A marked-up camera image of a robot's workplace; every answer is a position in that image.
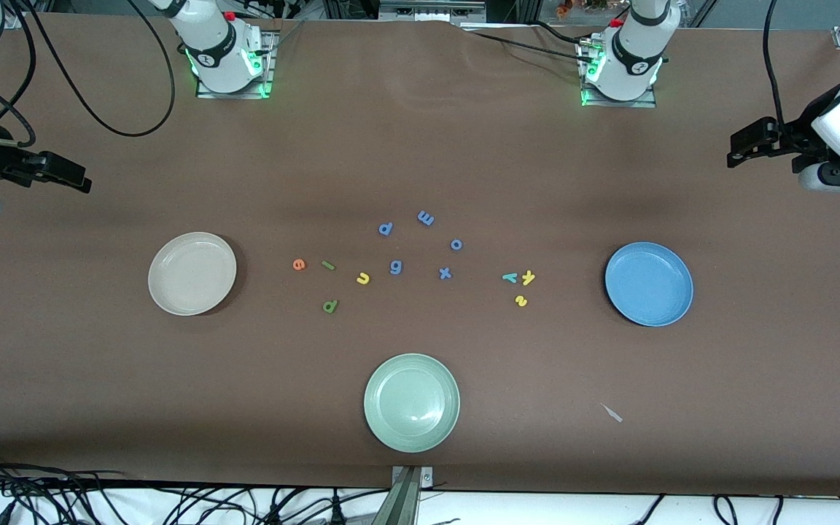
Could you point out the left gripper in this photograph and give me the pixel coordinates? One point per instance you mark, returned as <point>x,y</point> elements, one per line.
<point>792,138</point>

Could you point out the yellow foam letter k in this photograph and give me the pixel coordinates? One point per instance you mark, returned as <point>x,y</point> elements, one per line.
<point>529,277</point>

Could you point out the green foam letter p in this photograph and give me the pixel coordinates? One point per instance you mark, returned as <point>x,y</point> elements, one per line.
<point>329,307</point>

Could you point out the yellow foam letter u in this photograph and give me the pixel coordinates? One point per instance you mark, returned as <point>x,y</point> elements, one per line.
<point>363,279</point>

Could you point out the beige brown plate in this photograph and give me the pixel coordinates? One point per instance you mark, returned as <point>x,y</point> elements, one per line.
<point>187,277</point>

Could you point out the blue plate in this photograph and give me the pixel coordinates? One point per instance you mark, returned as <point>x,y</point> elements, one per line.
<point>650,288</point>

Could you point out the small pale tape scrap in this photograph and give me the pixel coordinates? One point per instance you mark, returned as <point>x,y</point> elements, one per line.
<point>612,413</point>

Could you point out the blue foam letter p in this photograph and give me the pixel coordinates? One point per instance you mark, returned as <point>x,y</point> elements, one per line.
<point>385,230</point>

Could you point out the brown table cover sheet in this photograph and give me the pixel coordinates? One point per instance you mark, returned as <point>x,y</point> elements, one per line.
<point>420,146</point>

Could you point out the blue foam letter m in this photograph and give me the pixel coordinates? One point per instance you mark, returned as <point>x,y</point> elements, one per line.
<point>426,218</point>

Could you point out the blue foam letter g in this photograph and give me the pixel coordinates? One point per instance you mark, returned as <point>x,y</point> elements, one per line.
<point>396,267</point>

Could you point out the silver equipment box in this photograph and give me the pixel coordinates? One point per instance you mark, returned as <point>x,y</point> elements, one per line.
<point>427,10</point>

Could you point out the pale green plate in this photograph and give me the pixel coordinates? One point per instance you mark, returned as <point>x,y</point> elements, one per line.
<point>411,405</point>

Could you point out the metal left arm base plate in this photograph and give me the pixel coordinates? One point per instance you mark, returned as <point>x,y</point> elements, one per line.
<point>617,104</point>

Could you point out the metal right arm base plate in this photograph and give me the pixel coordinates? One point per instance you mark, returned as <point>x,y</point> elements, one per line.
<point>269,51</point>

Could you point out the metal camera post bracket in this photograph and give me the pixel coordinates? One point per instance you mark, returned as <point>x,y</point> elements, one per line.
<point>407,503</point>

